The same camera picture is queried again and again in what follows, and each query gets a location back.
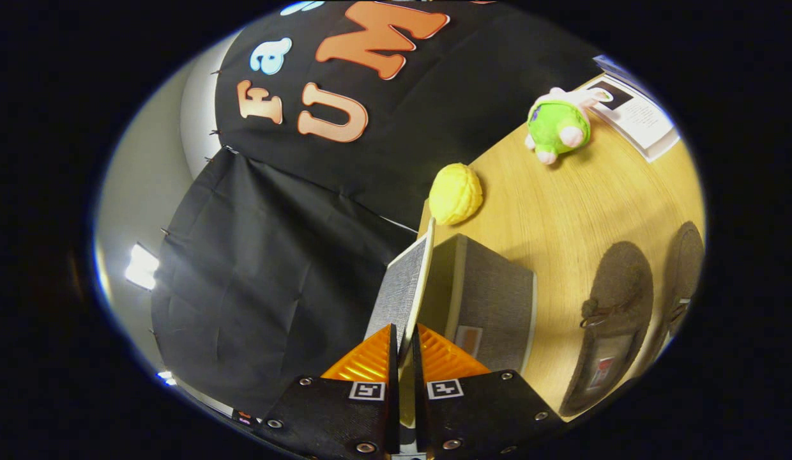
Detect white book with dark photo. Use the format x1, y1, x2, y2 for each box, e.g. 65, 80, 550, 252
588, 73, 682, 162

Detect green and pink plush toy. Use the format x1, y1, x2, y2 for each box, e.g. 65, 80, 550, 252
525, 88, 614, 165

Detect yellow knitted ball toy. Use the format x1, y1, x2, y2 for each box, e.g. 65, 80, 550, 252
429, 163, 484, 226

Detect grey fabric box lid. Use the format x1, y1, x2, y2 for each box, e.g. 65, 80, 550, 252
364, 217, 436, 369

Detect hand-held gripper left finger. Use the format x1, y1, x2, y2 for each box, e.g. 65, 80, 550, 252
254, 323, 400, 460

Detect grey fabric storage box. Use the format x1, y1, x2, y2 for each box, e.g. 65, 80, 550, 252
418, 233, 538, 375

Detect brown fuzzy shoe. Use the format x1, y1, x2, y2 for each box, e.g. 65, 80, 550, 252
645, 221, 705, 369
559, 241, 655, 418

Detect ceiling light panel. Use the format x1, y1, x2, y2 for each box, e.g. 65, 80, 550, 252
124, 243, 160, 290

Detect black backdrop cloth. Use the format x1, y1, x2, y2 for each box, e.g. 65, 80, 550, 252
150, 148, 417, 417
214, 0, 602, 232

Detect blue book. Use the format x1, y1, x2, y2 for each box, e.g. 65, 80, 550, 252
593, 54, 646, 87

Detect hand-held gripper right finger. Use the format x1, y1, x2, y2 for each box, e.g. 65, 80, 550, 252
411, 323, 567, 460

